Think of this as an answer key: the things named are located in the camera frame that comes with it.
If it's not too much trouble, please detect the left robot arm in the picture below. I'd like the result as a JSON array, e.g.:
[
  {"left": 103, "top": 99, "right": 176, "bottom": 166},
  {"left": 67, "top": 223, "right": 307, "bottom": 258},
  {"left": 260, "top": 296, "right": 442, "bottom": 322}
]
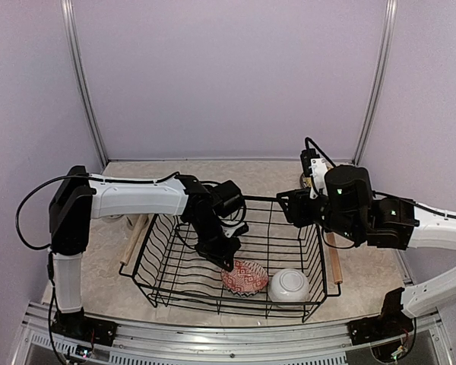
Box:
[{"left": 14, "top": 166, "right": 245, "bottom": 338}]

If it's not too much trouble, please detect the yellow woven bamboo tray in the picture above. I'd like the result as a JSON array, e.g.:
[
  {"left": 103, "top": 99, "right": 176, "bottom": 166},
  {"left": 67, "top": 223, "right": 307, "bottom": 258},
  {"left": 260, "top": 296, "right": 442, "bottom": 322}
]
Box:
[{"left": 302, "top": 176, "right": 312, "bottom": 187}]

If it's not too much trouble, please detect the right wooden rack handle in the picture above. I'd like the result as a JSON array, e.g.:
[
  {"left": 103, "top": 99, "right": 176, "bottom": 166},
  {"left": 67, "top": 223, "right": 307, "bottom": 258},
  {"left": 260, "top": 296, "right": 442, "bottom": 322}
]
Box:
[{"left": 325, "top": 233, "right": 343, "bottom": 285}]

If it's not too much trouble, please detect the left wooden rack handle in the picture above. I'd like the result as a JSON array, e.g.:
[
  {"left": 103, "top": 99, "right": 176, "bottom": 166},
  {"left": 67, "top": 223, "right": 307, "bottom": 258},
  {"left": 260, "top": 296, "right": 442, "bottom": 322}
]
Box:
[{"left": 120, "top": 214, "right": 149, "bottom": 265}]

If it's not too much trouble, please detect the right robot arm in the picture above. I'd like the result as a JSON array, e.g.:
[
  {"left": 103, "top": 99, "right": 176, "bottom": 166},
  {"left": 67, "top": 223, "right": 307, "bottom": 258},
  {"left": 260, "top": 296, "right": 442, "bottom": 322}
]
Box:
[{"left": 276, "top": 165, "right": 456, "bottom": 338}]

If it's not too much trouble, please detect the white floral patterned mug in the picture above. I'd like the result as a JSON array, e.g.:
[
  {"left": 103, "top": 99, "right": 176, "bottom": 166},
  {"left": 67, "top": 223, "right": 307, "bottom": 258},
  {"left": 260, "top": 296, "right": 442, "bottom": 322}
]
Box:
[{"left": 103, "top": 214, "right": 123, "bottom": 221}]

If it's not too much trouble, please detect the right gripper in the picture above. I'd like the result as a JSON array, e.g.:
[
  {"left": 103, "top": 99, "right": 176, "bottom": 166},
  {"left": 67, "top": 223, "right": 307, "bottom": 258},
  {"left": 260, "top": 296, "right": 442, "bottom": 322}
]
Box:
[{"left": 277, "top": 186, "right": 362, "bottom": 242}]

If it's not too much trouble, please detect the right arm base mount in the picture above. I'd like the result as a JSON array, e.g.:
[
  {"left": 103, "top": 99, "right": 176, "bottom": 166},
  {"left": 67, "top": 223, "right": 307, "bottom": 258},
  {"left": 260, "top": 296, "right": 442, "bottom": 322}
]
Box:
[{"left": 347, "top": 312, "right": 414, "bottom": 345}]

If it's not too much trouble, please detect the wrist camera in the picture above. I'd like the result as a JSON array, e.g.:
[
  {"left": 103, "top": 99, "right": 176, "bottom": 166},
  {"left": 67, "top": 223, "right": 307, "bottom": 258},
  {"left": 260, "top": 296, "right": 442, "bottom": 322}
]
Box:
[
  {"left": 223, "top": 222, "right": 249, "bottom": 238},
  {"left": 300, "top": 148, "right": 328, "bottom": 199}
]

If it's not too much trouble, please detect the left aluminium corner post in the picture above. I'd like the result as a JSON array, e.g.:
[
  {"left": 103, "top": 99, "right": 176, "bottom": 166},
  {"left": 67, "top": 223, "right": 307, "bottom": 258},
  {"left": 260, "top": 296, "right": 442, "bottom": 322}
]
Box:
[{"left": 60, "top": 0, "right": 109, "bottom": 168}]

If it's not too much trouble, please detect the plain white bowl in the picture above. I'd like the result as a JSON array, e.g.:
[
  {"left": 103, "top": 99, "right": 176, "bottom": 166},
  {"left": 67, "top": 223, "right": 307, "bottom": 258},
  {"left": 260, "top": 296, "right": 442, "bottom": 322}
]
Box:
[{"left": 268, "top": 268, "right": 309, "bottom": 303}]

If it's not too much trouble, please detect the right aluminium corner post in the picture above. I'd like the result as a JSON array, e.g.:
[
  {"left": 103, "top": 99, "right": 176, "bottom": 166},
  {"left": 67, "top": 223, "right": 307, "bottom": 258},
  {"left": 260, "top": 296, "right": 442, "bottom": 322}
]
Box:
[{"left": 352, "top": 0, "right": 398, "bottom": 166}]

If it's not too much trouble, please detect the black wire dish rack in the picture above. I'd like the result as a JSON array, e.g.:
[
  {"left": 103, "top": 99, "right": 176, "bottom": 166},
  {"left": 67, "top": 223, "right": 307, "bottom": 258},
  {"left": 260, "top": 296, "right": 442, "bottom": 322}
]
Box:
[{"left": 119, "top": 196, "right": 341, "bottom": 322}]

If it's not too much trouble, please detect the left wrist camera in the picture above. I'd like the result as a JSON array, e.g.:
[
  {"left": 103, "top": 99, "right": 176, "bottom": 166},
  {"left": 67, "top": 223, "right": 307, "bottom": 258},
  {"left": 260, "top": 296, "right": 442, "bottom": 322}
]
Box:
[{"left": 223, "top": 222, "right": 249, "bottom": 238}]

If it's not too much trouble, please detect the aluminium front rail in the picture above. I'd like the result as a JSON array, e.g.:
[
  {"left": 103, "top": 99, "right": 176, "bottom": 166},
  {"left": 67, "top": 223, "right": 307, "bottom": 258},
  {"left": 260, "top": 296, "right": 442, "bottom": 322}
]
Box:
[{"left": 22, "top": 303, "right": 442, "bottom": 365}]

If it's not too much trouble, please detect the aluminium corner post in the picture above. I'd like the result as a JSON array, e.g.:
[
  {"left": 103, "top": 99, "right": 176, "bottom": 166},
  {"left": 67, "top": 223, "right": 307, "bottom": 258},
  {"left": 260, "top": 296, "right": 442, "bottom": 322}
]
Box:
[
  {"left": 60, "top": 0, "right": 109, "bottom": 168},
  {"left": 352, "top": 0, "right": 398, "bottom": 166}
]

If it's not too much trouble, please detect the wooden rack handle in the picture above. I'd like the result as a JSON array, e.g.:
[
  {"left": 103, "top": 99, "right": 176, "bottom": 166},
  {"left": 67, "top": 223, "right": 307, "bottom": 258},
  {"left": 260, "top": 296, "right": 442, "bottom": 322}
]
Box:
[
  {"left": 120, "top": 214, "right": 149, "bottom": 265},
  {"left": 325, "top": 233, "right": 343, "bottom": 285}
]

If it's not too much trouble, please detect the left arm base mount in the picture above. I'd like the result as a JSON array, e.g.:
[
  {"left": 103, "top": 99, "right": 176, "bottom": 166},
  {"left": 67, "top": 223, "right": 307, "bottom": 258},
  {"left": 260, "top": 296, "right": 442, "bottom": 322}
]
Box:
[{"left": 52, "top": 309, "right": 118, "bottom": 347}]

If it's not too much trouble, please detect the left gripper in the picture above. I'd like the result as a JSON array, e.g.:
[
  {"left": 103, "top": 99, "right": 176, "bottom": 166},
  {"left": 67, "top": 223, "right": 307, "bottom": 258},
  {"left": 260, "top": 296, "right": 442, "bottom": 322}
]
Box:
[{"left": 190, "top": 216, "right": 242, "bottom": 272}]

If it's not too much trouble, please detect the black white striped plate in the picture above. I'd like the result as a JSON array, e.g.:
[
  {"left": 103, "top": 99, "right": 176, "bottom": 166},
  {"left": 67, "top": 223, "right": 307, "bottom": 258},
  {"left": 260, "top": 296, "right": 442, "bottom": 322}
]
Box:
[{"left": 299, "top": 173, "right": 307, "bottom": 188}]

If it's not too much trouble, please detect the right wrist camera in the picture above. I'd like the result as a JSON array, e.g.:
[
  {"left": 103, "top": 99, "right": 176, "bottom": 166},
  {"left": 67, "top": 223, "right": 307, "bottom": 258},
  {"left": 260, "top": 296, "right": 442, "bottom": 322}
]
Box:
[{"left": 300, "top": 148, "right": 328, "bottom": 199}]

